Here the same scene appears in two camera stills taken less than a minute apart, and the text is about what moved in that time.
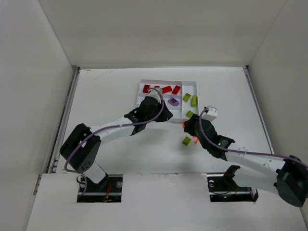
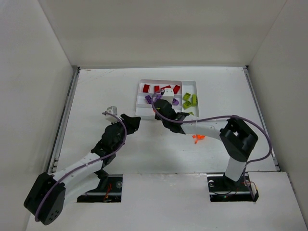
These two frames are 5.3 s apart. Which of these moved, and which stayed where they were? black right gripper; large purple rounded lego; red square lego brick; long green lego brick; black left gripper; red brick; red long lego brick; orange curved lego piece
Moved: black right gripper; black left gripper
Stayed: red square lego brick; long green lego brick; large purple rounded lego; red long lego brick; red brick; orange curved lego piece
